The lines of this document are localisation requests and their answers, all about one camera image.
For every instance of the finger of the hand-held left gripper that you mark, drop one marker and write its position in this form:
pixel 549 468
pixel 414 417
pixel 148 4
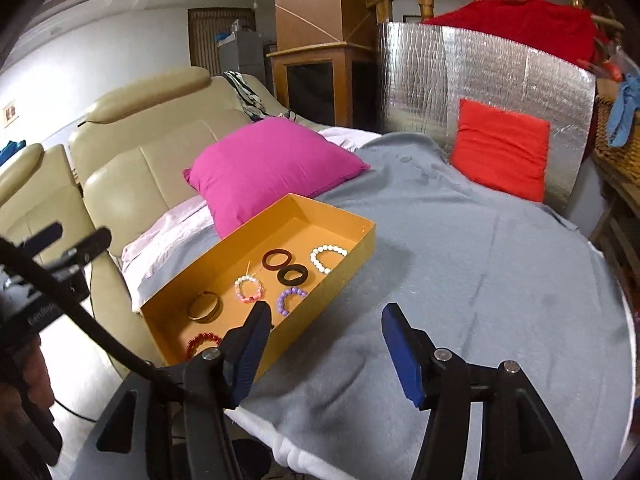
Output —
pixel 42 238
pixel 85 247

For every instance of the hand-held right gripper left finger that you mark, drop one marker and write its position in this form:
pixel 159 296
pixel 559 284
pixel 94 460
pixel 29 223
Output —
pixel 250 355

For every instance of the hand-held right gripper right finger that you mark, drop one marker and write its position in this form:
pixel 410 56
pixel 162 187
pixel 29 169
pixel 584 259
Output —
pixel 402 355

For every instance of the thin dark gold bangle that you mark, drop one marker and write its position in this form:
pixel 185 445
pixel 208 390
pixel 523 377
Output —
pixel 192 312

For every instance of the thick dark brown bangle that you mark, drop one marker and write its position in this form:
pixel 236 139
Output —
pixel 300 278

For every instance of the orange cardboard box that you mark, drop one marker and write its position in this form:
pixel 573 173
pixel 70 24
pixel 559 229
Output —
pixel 320 215

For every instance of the person's left hand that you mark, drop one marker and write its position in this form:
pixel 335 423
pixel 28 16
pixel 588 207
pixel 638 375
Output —
pixel 22 365

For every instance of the beige leather sofa seat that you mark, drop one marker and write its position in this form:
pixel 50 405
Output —
pixel 35 200

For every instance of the white padding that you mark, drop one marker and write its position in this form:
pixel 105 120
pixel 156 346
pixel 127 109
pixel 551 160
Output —
pixel 280 440

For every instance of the reddish brown bangle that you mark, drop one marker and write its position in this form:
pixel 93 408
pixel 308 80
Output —
pixel 267 260

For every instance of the beige leather sofa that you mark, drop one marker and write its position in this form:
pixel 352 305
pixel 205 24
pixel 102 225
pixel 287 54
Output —
pixel 150 160

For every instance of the pink cushion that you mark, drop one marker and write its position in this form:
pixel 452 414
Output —
pixel 270 170

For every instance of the striped cloth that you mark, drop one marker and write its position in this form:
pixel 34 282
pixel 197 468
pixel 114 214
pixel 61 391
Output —
pixel 247 97

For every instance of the red cushion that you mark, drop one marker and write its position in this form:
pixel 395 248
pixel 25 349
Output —
pixel 500 150

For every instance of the wooden shelf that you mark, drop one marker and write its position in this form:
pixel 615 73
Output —
pixel 620 240

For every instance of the grey storage box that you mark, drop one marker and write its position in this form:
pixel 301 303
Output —
pixel 245 52

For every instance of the silver insulation mat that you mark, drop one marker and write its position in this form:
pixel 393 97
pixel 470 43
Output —
pixel 415 80

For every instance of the wicker basket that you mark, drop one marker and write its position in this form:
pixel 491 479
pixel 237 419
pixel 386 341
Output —
pixel 620 160

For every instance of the wooden cabinet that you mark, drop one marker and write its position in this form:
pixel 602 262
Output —
pixel 315 35

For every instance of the blue cloth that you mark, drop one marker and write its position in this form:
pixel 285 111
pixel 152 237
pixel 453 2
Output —
pixel 622 110

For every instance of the red cloth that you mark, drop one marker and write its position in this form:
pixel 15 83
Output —
pixel 525 25

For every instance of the small wall picture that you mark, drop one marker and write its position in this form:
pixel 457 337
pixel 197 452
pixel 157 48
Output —
pixel 10 113

